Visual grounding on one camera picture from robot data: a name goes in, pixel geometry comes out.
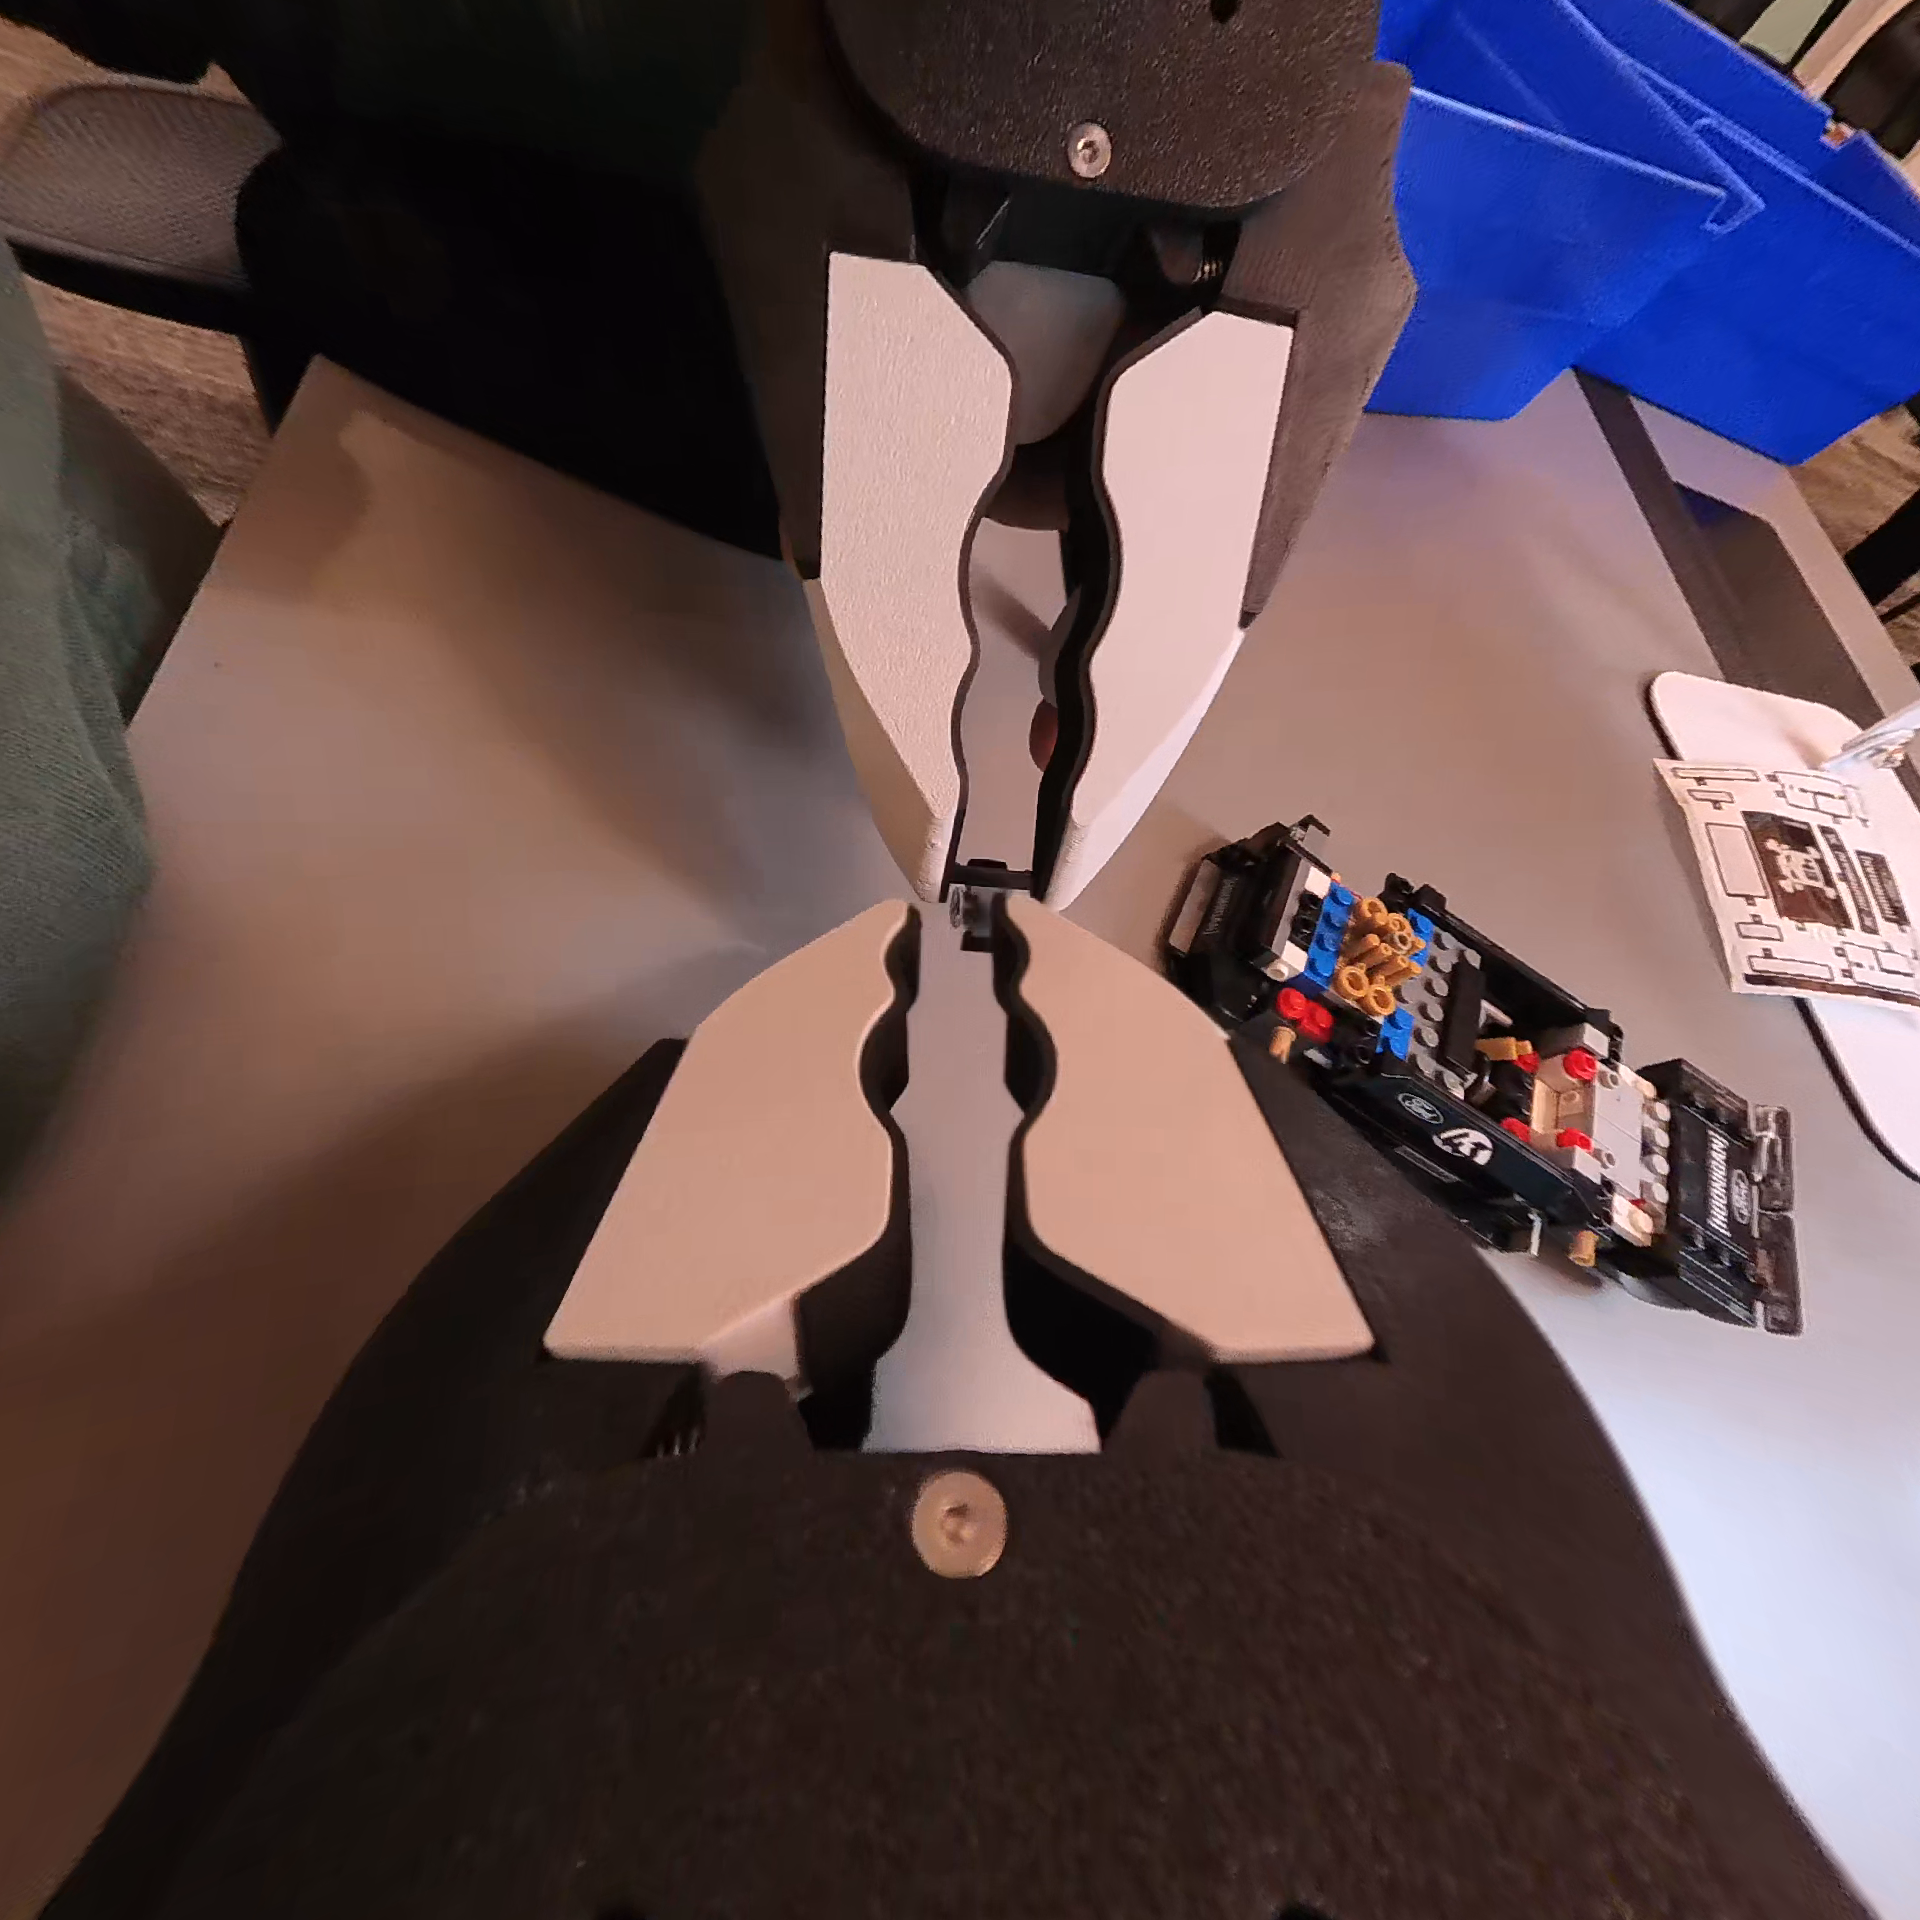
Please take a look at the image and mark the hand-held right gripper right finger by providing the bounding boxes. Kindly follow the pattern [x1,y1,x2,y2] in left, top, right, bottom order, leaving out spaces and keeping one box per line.
[991,896,1377,1367]

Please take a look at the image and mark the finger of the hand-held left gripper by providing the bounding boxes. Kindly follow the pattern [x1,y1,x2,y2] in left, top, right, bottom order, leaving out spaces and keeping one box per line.
[803,247,1026,903]
[1031,305,1299,917]

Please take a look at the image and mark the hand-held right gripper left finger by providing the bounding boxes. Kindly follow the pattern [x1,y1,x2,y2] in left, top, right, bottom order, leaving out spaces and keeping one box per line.
[539,896,923,1378]

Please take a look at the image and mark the partly built lego car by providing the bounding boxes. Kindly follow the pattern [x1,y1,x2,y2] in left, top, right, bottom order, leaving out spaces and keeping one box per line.
[1159,815,1807,1341]

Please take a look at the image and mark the small black lego piece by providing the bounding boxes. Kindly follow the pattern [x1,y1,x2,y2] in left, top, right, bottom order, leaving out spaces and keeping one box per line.
[939,856,1041,959]

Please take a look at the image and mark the book stand with white base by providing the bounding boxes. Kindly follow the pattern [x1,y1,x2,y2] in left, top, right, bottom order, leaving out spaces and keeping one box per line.
[1649,667,1920,1183]

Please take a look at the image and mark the black and white sticker sheet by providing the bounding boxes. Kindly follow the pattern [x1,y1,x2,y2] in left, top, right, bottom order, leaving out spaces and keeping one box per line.
[1650,754,1920,1010]

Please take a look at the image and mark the grey mesh office chair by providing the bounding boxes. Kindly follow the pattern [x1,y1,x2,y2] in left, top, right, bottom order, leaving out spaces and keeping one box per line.
[0,79,290,296]

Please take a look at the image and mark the person's green top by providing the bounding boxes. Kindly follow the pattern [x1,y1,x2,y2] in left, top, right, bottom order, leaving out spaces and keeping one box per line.
[0,241,216,1210]

